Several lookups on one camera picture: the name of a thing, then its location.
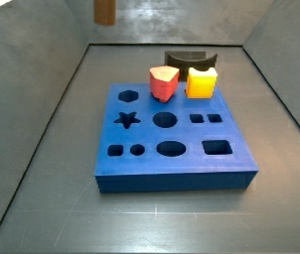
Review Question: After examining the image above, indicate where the brown round cylinder peg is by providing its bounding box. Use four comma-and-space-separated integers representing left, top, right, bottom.
92, 0, 116, 26

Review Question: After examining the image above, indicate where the red triangular block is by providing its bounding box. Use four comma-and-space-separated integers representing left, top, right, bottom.
149, 65, 179, 102

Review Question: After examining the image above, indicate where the yellow notched block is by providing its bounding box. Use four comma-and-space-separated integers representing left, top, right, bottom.
186, 67, 218, 98

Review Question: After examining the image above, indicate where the black crescent shaped block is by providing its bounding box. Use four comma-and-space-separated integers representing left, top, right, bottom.
164, 51, 218, 81

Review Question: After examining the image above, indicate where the blue shape sorter board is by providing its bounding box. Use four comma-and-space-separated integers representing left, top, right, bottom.
93, 83, 258, 192

